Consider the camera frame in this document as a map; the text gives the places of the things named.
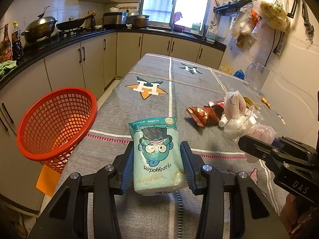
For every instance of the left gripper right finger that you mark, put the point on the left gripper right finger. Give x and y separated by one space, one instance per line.
251 214

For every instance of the teal tissue pack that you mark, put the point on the teal tissue pack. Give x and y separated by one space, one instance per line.
158 167

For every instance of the red snack packet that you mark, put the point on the red snack packet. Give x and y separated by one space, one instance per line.
204 116

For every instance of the thin plastic bag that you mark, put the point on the thin plastic bag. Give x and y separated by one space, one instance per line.
242 121

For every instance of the red foot cream box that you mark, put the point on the red foot cream box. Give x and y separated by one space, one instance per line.
215 109

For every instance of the lower kitchen cabinets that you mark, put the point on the lower kitchen cabinets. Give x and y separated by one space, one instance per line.
82 65

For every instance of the right hand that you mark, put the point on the right hand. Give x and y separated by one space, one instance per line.
296 211

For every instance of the white spray bottle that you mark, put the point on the white spray bottle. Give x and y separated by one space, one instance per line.
223 121

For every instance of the orange stool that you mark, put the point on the orange stool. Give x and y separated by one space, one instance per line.
47 181

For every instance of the gold candy wrapper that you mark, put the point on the gold candy wrapper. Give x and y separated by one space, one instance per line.
266 102

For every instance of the red plastic basket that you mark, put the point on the red plastic basket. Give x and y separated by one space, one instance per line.
55 124

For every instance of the clear glass pitcher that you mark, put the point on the clear glass pitcher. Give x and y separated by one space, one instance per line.
255 75

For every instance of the grey patterned tablecloth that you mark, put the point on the grey patterned tablecloth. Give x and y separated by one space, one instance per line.
149 105

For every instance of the blue plastic object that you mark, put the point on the blue plastic object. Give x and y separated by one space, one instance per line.
239 74

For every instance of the hanging plastic bags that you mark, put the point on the hanging plastic bags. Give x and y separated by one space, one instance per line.
257 17

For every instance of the green cloth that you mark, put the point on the green cloth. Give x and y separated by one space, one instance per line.
6 67

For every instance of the dark sauce bottle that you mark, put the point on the dark sauce bottle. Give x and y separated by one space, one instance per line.
17 48

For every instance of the rice cooker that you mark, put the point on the rice cooker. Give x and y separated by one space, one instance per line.
115 20

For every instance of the black frying pan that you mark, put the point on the black frying pan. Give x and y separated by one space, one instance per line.
74 24

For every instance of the brown cooking pot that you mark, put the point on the brown cooking pot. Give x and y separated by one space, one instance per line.
137 21

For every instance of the soy sauce bottle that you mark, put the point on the soy sauce bottle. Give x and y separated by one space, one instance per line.
6 46

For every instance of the steel wok with lid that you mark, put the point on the steel wok with lid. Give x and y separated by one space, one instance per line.
43 27

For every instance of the window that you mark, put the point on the window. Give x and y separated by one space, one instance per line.
185 14

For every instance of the wall shelf rack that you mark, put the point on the wall shelf rack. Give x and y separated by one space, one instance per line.
230 8

